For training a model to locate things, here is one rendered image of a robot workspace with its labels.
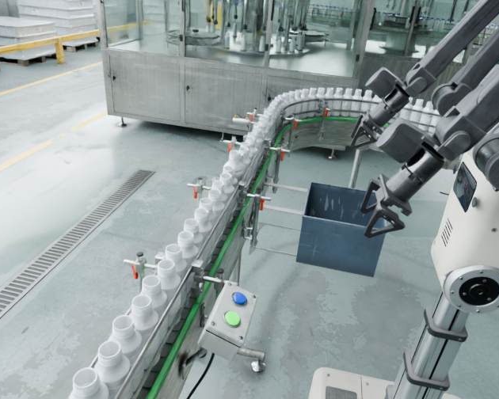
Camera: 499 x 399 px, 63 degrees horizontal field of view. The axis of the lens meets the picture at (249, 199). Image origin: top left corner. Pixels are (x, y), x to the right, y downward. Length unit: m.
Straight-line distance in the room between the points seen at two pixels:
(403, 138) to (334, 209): 1.08
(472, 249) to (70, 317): 2.05
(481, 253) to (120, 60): 4.35
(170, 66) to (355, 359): 3.50
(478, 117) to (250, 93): 3.77
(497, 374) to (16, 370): 2.42
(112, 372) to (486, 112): 0.78
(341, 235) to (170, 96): 3.50
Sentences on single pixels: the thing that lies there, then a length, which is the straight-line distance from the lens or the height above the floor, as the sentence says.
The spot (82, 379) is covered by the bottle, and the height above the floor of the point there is 1.14.
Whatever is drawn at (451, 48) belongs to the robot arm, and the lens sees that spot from 1.26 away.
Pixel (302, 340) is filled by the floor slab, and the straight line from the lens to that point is 2.37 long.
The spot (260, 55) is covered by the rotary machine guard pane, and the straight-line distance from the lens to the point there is 4.40.
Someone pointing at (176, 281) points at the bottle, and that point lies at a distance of 0.93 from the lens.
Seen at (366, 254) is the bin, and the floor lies 0.83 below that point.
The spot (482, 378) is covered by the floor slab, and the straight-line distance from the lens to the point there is 2.58.
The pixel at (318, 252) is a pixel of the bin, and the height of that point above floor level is 0.79.
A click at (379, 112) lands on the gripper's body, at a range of 1.27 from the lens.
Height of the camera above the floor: 1.73
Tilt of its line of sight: 29 degrees down
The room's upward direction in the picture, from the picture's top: 5 degrees clockwise
